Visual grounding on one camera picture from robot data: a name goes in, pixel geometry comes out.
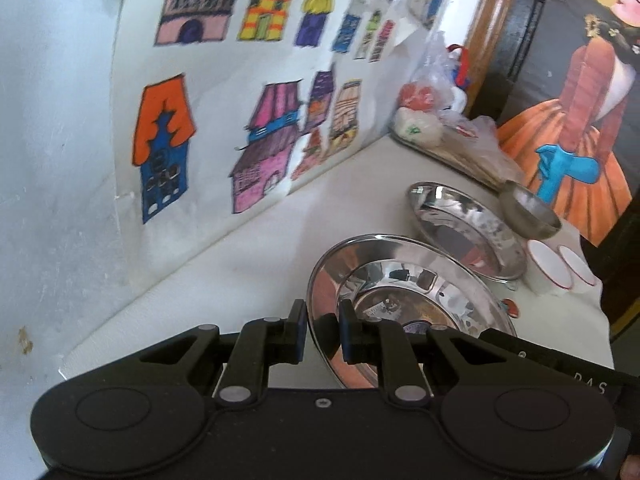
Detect wall poster with orange dress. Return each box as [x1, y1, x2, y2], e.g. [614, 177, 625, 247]
[497, 0, 640, 249]

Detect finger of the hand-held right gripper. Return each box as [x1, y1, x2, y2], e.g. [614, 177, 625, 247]
[480, 329, 526, 366]

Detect clear bag with red food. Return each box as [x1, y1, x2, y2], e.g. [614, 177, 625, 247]
[399, 30, 471, 112]

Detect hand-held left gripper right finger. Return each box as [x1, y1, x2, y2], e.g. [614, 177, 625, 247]
[339, 300, 517, 407]

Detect white bottle with blue lid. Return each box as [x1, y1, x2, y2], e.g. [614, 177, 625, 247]
[446, 44, 474, 114]

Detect wooden frame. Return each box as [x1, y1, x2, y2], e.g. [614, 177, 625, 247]
[462, 0, 527, 117]

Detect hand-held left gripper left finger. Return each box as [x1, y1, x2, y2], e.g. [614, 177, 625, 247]
[129, 299, 307, 407]

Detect white bowl with red rim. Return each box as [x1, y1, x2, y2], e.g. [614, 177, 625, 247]
[557, 244, 599, 294]
[525, 238, 573, 296]

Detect steel bowl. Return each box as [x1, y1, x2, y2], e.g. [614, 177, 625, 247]
[499, 179, 562, 239]

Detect steel plate with centre sticker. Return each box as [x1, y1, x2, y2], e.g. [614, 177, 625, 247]
[306, 233, 519, 391]

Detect plastic bag of flatbread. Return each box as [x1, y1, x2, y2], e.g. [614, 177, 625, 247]
[429, 114, 527, 187]

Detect white wrapped food package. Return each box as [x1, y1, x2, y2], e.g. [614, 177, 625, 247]
[394, 107, 444, 149]

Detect metal tray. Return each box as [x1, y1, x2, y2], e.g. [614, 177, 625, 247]
[389, 129, 507, 194]

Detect paper drawing of coloured houses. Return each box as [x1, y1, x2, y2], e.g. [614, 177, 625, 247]
[112, 0, 422, 289]

